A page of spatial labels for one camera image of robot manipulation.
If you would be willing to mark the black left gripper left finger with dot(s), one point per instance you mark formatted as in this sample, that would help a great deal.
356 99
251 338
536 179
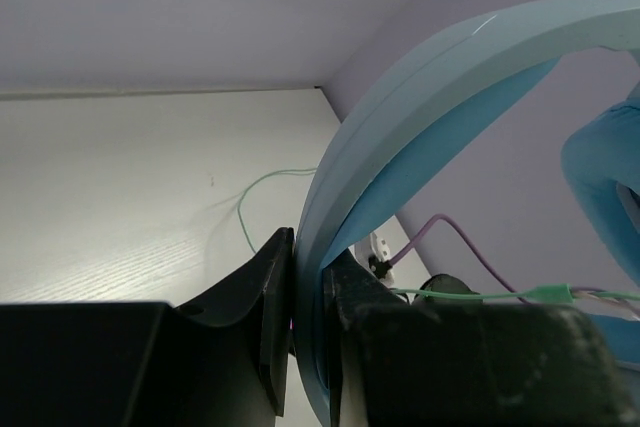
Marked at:
219 359

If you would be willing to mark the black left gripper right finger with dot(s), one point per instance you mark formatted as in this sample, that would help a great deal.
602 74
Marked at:
391 363

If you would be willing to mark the light blue headphones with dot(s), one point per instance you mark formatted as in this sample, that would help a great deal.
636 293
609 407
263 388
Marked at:
415 119

